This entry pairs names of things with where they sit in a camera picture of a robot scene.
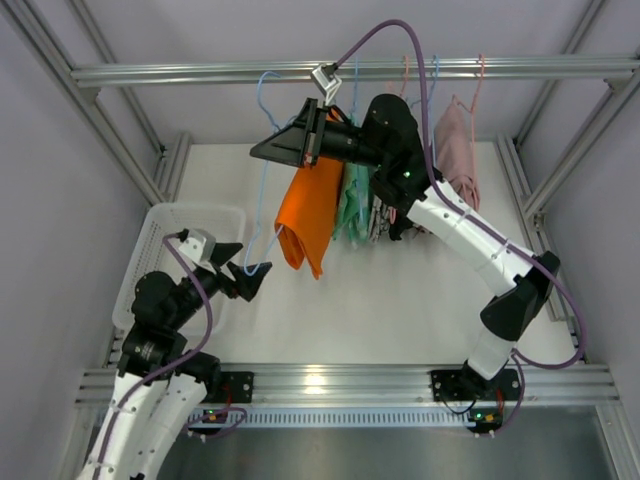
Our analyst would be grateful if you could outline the white perforated plastic basket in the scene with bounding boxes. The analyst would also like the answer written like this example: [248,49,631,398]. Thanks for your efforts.
[112,202,246,331]

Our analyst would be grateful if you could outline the aluminium hanging rail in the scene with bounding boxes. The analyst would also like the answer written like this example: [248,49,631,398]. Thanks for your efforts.
[72,54,639,87]

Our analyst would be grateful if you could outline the empty blue wire hanger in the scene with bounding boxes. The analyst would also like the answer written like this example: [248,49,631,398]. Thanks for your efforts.
[400,55,440,168]

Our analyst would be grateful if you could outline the pink wire hanger middle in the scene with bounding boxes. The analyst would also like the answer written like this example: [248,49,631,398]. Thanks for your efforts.
[386,55,410,98]

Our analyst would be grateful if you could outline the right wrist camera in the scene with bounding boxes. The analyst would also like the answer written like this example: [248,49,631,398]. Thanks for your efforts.
[310,63,342,106]

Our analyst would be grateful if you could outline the aluminium frame post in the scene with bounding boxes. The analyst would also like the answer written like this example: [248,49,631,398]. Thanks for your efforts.
[1,1,193,205]
[511,1,639,230]

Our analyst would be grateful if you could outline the white black printed garment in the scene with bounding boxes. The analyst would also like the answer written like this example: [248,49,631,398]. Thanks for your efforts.
[368,195,397,244]

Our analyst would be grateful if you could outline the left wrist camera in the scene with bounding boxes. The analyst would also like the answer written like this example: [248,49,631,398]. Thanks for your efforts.
[178,229,216,268]

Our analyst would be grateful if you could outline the pink wire hanger right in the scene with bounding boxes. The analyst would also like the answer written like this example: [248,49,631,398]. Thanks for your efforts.
[452,53,486,209]

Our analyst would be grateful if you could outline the slotted cable duct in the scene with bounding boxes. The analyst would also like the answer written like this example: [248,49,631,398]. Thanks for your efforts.
[187,407,473,428]

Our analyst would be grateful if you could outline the aluminium frame post left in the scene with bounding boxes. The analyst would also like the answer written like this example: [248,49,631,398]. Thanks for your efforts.
[1,1,193,205]

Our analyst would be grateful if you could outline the pink garment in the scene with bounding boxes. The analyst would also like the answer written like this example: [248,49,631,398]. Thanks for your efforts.
[434,98,480,210]

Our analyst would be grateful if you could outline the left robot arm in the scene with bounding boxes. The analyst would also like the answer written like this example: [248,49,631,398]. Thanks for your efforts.
[78,231,272,479]

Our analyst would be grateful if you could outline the pink wire hanger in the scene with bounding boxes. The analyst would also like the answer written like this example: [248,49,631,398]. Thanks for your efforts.
[386,55,410,98]
[452,53,486,209]

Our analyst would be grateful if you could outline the green tie-dye garment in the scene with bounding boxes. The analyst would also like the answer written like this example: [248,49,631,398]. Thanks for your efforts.
[332,164,371,245]

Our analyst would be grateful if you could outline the orange trousers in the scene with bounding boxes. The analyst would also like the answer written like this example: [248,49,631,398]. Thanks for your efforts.
[274,157,344,280]

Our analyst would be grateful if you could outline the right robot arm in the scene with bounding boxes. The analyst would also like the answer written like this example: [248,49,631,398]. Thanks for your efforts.
[250,94,560,399]

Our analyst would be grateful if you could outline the aluminium frame post right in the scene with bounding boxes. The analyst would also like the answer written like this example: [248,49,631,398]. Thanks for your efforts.
[511,1,639,230]

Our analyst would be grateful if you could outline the blue wire hanger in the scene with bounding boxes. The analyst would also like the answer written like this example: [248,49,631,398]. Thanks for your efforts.
[400,55,440,168]
[242,70,283,277]

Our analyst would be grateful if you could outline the blue hanger green garment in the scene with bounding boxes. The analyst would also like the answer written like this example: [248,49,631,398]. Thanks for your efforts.
[350,57,363,236]

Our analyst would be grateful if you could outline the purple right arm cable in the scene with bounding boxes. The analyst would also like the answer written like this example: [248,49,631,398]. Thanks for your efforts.
[332,18,590,440]

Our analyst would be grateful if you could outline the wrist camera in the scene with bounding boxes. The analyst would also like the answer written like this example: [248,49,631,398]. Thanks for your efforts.
[178,229,216,268]
[310,63,342,106]

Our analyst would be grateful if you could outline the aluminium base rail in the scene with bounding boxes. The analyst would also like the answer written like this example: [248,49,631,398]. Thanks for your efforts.
[74,363,621,409]

